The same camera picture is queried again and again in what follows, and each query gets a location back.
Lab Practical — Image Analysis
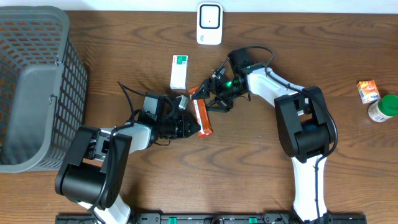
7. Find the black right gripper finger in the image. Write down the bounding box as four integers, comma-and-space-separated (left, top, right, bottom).
206, 98, 233, 113
190, 78, 211, 100

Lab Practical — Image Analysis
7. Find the orange snack packet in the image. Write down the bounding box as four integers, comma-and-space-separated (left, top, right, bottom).
188, 86, 213, 138

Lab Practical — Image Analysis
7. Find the white Panadol medicine box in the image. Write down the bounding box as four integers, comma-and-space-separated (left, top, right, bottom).
170, 55, 188, 90

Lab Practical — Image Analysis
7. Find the orange Kleenex tissue pack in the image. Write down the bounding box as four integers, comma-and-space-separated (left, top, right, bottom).
356, 80, 380, 104

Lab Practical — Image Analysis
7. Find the green lid jar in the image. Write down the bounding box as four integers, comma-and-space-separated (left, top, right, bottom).
368, 95, 398, 123

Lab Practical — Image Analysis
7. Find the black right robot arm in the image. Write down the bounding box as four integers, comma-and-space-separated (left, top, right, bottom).
192, 47, 338, 223

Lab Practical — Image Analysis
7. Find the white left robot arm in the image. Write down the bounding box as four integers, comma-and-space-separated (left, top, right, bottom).
55, 93, 200, 223

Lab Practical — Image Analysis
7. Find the white barcode scanner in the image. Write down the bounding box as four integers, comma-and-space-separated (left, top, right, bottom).
197, 2, 223, 45

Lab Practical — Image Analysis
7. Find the grey plastic basket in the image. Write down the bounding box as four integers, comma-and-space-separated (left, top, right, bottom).
1, 6, 89, 173

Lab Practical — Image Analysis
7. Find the black left camera cable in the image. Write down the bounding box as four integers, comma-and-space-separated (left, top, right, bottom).
117, 81, 147, 125

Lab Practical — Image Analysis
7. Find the black camera cable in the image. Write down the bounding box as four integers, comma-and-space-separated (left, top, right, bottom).
214, 45, 276, 75
117, 81, 147, 125

